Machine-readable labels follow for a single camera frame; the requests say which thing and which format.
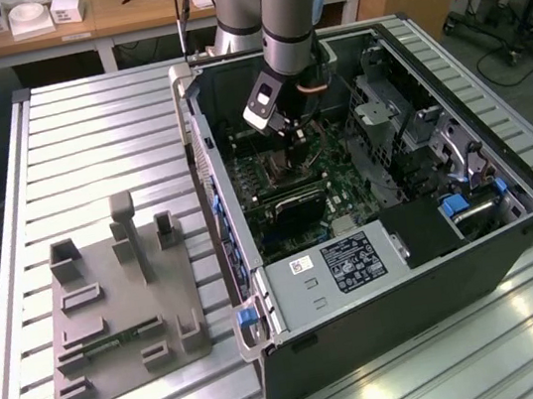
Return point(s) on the blue plastic clip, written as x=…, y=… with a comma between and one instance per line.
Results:
x=499, y=187

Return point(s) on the green RAM stick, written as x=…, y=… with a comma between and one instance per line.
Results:
x=112, y=344

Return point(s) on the black open PC case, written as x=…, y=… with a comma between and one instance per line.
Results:
x=393, y=341

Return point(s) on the grey power supply unit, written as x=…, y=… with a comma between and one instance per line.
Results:
x=301, y=299

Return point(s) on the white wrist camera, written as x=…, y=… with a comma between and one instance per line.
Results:
x=262, y=105

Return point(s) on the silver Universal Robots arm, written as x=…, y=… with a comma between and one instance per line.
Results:
x=289, y=30

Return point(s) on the green motherboard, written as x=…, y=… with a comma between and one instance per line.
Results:
x=344, y=183

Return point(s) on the CPU socket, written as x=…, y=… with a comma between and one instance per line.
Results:
x=274, y=181

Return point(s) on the black graphics card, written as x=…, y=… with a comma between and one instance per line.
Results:
x=299, y=214

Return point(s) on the white cardboard box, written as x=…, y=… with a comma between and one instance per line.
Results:
x=68, y=11

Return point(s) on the silver chipset heatsink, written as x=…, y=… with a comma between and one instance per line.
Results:
x=345, y=224

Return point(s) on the grey metal drive cage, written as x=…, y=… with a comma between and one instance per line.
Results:
x=369, y=116

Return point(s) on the grey parts rack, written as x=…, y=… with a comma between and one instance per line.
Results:
x=124, y=291

